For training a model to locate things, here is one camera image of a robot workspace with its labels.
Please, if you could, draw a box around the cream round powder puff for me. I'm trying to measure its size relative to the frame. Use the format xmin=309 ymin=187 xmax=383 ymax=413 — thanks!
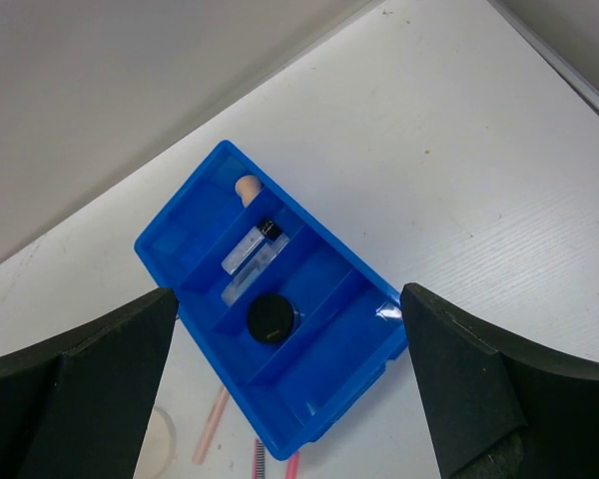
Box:
xmin=134 ymin=406 xmax=177 ymax=479

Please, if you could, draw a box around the grey handle makeup brush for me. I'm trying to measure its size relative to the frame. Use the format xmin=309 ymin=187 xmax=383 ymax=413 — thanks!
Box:
xmin=252 ymin=438 xmax=266 ymax=479

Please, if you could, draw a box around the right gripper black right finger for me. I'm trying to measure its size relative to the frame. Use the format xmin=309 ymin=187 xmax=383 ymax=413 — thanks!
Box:
xmin=400 ymin=283 xmax=599 ymax=478

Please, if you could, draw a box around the blue compartment tray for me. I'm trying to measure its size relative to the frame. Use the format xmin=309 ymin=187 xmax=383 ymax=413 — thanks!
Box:
xmin=135 ymin=141 xmax=407 ymax=460

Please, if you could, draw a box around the beige makeup sponge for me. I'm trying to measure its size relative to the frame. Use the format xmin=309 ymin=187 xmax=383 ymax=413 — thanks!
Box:
xmin=235 ymin=175 xmax=263 ymax=208

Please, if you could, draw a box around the pink lip pencil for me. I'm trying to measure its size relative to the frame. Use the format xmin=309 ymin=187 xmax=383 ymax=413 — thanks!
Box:
xmin=193 ymin=386 xmax=230 ymax=465

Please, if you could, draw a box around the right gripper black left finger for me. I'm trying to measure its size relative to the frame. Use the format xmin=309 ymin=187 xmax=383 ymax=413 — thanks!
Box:
xmin=0 ymin=287 xmax=179 ymax=478

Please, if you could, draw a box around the pink handle makeup brush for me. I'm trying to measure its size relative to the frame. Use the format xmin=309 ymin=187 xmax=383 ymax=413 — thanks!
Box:
xmin=285 ymin=452 xmax=300 ymax=479

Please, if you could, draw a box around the clear plastic bottle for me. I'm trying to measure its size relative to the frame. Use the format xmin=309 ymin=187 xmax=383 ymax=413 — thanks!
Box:
xmin=221 ymin=234 xmax=289 ymax=305

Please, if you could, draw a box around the black round compact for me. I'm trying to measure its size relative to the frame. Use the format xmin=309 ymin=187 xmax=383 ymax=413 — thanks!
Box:
xmin=246 ymin=292 xmax=300 ymax=344

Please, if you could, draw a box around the clear vial black cap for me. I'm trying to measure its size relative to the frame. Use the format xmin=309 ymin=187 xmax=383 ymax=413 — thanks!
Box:
xmin=221 ymin=218 xmax=283 ymax=274

